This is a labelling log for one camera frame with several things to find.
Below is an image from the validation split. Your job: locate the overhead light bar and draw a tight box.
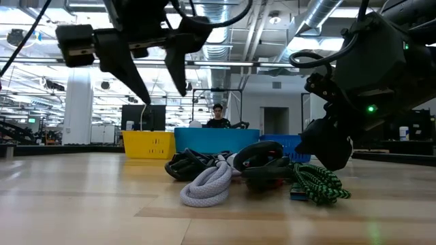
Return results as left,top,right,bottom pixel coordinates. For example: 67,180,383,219
132,59,337,70

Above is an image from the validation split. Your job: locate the black looped gadget with red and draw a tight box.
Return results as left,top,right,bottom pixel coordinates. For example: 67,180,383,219
232,140,294,192

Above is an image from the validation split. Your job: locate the black monitor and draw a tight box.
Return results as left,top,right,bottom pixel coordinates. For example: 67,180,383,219
121,104,167,131

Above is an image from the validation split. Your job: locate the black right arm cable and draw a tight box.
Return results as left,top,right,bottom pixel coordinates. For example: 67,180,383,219
288,0,371,69

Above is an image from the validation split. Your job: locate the teal plastic bin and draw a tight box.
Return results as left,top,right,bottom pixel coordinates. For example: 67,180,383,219
174,127,261,154

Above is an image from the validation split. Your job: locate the black metal frame stand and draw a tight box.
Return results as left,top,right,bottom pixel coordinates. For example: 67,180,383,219
191,87,243,123

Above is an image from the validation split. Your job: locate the yellow plastic bin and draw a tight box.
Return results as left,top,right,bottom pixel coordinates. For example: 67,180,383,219
121,130,176,160

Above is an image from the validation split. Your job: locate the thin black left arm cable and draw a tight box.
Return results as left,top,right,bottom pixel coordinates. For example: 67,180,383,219
0,0,52,78

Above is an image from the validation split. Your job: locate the white low cabinet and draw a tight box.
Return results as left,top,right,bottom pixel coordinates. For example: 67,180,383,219
90,125,116,144

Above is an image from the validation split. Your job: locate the white braided cable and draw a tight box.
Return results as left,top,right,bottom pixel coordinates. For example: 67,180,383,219
179,153,241,208

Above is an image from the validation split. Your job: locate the person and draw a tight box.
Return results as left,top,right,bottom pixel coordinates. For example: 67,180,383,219
206,103,232,129

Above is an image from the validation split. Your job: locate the silver spiral air duct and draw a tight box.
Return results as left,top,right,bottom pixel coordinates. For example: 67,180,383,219
196,3,232,110
272,0,343,64

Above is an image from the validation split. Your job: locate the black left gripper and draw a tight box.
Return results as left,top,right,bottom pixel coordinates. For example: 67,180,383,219
56,0,212,105

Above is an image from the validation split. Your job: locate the white square column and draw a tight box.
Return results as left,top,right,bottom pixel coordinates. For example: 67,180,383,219
62,69,94,146

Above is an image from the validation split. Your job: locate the green black braided cable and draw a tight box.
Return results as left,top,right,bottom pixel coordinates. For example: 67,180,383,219
287,162,352,206

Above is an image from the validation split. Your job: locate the black strap bundle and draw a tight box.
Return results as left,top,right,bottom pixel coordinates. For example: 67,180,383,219
164,148,236,182

